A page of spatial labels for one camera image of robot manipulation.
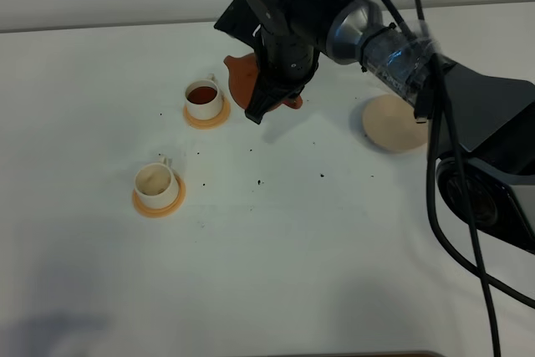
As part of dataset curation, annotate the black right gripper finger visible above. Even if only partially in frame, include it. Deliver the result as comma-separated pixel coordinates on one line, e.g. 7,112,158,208
245,74,304,125

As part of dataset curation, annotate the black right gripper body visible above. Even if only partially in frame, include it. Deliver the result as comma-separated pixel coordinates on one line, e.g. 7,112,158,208
246,0,355,88

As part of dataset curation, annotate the brown clay teapot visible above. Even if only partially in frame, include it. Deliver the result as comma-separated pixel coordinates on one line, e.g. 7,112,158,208
223,53,310,110

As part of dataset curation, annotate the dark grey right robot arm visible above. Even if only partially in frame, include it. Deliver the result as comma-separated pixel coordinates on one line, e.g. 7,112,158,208
243,0,534,252

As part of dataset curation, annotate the beige round teapot saucer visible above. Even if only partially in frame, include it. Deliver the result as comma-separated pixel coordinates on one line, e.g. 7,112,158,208
361,94,428,153

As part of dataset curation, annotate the far orange coaster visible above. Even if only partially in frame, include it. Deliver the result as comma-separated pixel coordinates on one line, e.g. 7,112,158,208
183,98,231,130

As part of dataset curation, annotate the orange coaster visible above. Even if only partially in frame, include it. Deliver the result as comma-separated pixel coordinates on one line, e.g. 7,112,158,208
183,98,231,130
131,173,186,218

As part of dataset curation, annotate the far white teacup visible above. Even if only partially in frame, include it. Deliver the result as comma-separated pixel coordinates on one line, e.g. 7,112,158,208
185,74,223,121

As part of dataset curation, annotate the white teacup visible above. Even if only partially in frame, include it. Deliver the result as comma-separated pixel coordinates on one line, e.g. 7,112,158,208
134,156,181,210
185,74,223,121

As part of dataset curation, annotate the near white teacup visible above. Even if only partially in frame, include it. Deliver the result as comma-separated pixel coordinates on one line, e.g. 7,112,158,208
134,156,181,210

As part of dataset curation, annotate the near orange coaster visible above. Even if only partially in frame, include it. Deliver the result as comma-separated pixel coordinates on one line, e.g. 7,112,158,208
131,173,186,218

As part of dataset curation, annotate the black camera cable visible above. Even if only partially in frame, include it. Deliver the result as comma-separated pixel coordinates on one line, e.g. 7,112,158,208
342,0,535,357

